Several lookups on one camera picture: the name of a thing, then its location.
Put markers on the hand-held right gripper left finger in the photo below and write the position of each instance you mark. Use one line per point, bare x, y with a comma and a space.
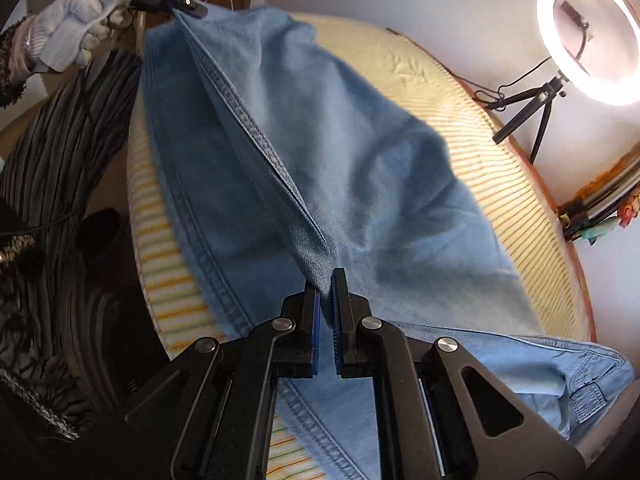
314, 332

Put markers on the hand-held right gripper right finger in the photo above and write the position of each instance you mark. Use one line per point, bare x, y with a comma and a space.
337, 332

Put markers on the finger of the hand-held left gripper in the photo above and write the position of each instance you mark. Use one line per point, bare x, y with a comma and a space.
191, 8

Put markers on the blue denim pants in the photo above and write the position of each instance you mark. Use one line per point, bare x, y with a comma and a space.
350, 135

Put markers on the person's left forearm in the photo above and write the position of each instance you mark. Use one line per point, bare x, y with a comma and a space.
12, 60

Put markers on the person's left hand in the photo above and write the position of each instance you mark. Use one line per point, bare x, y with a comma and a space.
70, 25

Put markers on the person's dark striped clothing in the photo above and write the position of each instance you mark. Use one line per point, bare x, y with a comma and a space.
50, 160

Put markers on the striped yellow bedsheet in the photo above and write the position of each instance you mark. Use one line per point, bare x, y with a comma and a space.
475, 125

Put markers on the folded wooden stand with cloths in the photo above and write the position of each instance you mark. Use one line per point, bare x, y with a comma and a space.
605, 210

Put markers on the black tripod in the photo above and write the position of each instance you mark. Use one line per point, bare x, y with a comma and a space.
542, 105

